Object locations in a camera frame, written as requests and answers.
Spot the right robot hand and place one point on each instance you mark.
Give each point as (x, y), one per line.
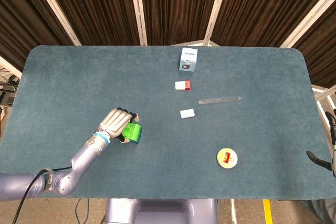
(331, 129)

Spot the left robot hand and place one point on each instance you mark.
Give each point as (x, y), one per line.
(115, 123)

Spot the white product box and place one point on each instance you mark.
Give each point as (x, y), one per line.
(188, 59)

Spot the lavender robot torso base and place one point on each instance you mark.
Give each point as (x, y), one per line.
(160, 211)

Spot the white eraser with red sleeve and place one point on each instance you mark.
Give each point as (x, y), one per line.
(182, 85)

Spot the plain white eraser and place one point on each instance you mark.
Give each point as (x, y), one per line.
(187, 113)

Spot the yellow floor tape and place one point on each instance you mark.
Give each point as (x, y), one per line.
(267, 212)

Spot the blue toy brick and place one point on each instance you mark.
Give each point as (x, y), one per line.
(138, 137)

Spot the round yellow disc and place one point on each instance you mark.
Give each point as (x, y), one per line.
(227, 158)

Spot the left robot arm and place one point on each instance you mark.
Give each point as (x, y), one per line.
(78, 163)

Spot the black floor electronics box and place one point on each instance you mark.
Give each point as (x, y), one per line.
(6, 97)

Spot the white metal screen foot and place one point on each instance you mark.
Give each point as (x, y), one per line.
(324, 95)

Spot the blue table cloth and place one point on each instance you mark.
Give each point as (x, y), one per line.
(183, 155)

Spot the clear glass tube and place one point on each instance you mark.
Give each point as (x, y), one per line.
(220, 100)

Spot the brown folding screen panel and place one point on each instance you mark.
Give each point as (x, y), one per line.
(178, 6)
(265, 6)
(23, 11)
(94, 6)
(321, 51)

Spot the green toy brick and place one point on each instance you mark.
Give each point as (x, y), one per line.
(132, 131)

